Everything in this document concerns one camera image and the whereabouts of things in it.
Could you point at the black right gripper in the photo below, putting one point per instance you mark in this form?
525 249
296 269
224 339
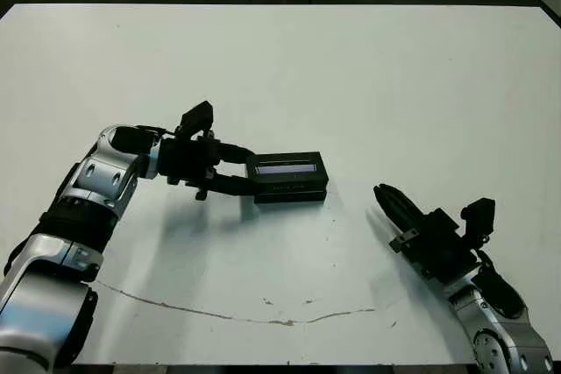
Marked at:
438 251

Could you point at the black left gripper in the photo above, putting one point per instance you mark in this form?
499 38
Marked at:
188 159

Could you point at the black box lid with stripe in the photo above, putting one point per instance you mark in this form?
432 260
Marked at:
289 181

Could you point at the black box base white insert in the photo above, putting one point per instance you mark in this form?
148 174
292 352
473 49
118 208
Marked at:
289 198

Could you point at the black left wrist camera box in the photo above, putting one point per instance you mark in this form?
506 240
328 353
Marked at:
197 117

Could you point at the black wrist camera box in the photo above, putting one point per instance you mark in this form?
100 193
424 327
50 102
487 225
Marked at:
197 117
480 216

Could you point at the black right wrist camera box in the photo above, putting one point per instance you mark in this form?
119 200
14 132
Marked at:
480 216

